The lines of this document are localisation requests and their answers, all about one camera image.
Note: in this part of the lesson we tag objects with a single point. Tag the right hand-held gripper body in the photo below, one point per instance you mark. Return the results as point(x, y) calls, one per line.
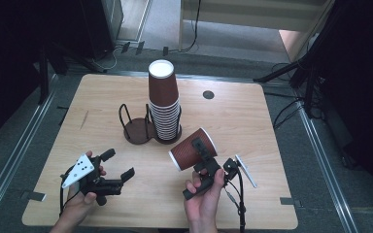
point(210, 166)

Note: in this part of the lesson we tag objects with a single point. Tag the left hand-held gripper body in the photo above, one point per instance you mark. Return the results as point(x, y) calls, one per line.
point(79, 170)

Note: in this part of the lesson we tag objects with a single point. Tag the brown ribbed paper cup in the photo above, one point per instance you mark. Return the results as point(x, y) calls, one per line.
point(184, 155)

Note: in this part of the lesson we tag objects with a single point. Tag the stack of brown cups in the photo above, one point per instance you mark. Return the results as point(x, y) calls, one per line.
point(164, 103)

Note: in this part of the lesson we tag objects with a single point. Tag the person's left hand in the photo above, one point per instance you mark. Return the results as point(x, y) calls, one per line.
point(77, 207)

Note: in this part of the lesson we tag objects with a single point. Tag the person's right hand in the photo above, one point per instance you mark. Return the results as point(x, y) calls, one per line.
point(204, 204)

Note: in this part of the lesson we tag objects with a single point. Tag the grey tape strip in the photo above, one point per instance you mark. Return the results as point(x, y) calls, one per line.
point(289, 201)
point(34, 195)

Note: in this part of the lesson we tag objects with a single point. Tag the round black table grommet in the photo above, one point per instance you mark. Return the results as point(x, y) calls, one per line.
point(208, 94)

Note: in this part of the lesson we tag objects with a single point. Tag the dark cabinet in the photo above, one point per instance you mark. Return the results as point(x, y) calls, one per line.
point(102, 26)

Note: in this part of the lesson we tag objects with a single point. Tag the black metal stand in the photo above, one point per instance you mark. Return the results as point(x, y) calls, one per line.
point(307, 64)

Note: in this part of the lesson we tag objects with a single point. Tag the white desk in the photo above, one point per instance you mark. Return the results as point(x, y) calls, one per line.
point(255, 16)

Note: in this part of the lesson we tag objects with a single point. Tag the aluminium floor rail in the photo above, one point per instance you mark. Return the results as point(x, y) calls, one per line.
point(19, 152)
point(328, 171)

